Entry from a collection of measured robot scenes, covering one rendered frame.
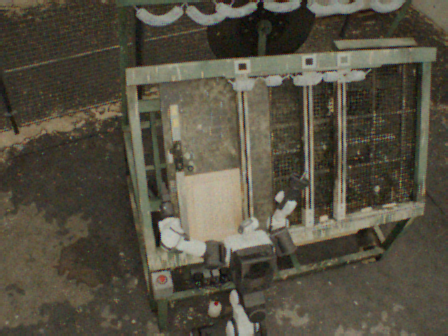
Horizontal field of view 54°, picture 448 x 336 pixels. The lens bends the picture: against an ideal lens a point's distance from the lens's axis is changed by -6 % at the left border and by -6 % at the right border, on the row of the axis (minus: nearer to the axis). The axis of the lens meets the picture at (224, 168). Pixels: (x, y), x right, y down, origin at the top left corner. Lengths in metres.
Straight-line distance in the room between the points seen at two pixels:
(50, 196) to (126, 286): 1.20
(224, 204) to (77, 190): 1.88
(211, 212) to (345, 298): 1.67
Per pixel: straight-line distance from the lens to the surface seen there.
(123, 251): 4.12
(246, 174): 3.04
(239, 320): 3.08
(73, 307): 3.95
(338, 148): 3.25
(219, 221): 3.11
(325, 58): 3.07
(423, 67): 3.60
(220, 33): 3.22
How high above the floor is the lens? 3.60
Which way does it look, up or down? 50 degrees down
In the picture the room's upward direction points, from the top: 10 degrees clockwise
